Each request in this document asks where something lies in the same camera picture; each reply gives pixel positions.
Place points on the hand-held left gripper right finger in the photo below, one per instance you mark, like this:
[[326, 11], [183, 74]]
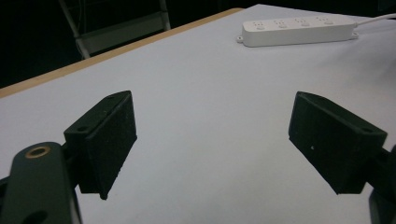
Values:
[[333, 146]]

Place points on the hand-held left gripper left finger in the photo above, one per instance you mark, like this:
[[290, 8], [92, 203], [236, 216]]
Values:
[[107, 146]]

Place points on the metal stand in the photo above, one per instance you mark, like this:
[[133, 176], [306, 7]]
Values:
[[118, 29]]

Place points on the white power strip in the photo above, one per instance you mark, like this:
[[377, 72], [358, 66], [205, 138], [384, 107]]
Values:
[[295, 31]]

